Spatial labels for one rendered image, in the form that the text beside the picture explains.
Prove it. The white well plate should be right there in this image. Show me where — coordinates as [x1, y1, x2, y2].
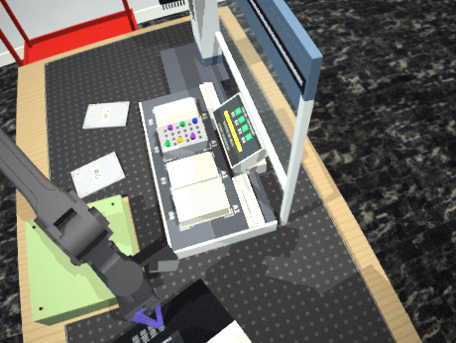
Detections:
[167, 152, 220, 191]
[154, 97, 199, 128]

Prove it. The white rectangular block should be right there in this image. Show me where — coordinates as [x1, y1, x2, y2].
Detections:
[172, 178, 232, 228]

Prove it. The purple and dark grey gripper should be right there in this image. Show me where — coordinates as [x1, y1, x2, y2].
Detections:
[113, 285, 164, 328]

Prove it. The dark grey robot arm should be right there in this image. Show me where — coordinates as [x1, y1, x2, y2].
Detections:
[0, 127, 178, 300]

